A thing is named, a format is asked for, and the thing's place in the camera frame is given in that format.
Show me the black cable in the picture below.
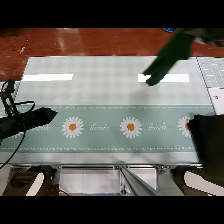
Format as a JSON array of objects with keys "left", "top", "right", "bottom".
[{"left": 0, "top": 100, "right": 37, "bottom": 169}]

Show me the silver frame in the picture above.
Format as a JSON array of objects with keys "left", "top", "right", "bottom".
[{"left": 0, "top": 162, "right": 224, "bottom": 197}]

